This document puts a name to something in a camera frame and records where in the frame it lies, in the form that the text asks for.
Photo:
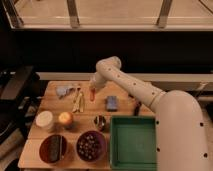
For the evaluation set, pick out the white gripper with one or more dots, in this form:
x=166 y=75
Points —
x=94 y=83

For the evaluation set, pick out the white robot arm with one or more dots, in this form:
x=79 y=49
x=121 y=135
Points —
x=180 y=129

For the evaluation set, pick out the blue sponge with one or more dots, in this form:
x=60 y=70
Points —
x=111 y=103

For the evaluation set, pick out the crumpled grey cloth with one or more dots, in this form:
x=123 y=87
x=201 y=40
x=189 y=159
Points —
x=63 y=91

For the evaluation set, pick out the small metal cup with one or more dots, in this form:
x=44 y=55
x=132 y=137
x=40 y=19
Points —
x=100 y=122

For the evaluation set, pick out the red yellow apple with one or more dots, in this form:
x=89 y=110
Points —
x=65 y=118

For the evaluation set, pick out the white round container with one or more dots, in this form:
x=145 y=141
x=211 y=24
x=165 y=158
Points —
x=45 y=120

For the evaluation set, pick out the brown bowl with nuts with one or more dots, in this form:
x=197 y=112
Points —
x=91 y=146

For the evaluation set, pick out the green plastic tray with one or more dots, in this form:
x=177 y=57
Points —
x=132 y=143

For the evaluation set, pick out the black equipment at left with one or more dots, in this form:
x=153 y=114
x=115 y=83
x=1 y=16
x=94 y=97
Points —
x=17 y=92

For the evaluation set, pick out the brown bowl with sponge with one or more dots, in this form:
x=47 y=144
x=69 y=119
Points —
x=53 y=149

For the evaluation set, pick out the black handled tool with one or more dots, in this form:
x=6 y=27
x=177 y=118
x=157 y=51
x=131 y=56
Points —
x=137 y=108

